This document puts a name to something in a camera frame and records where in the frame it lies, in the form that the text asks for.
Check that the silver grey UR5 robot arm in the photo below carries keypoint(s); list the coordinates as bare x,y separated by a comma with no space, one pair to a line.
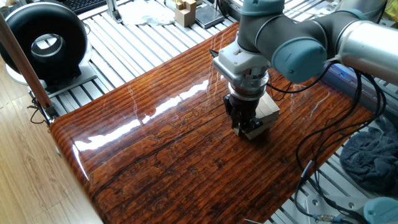
286,34

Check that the aluminium frame rail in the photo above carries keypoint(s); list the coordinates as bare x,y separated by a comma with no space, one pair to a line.
357,93

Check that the light wooden Jenga block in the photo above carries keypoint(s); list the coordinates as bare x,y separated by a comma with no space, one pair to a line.
236,130

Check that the dark blue towel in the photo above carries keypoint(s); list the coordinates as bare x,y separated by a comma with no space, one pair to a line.
370,155

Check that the black flat scale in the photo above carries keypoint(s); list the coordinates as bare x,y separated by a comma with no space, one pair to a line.
209,15

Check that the white plastic wrist mount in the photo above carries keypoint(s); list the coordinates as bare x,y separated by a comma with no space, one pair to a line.
237,63

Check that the glossy brown wooden board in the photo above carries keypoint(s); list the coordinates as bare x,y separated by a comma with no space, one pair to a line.
186,155

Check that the wooden Jenga block tower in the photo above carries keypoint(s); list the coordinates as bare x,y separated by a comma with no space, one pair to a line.
269,112

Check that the wooden puzzle cube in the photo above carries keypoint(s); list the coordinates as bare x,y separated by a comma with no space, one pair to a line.
186,14

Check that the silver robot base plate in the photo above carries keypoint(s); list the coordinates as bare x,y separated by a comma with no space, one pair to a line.
329,205

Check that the white crumpled cloth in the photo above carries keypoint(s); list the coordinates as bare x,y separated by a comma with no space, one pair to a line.
146,12

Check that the black keyboard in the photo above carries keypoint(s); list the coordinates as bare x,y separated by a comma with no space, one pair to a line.
84,4

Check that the brown wooden pole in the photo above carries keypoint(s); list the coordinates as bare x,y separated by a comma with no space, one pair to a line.
21,62

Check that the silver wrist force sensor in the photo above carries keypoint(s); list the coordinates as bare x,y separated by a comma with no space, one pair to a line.
248,87

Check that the aluminium upright post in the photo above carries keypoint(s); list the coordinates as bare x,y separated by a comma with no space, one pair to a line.
113,11

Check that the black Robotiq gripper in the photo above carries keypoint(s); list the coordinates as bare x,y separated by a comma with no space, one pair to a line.
242,110

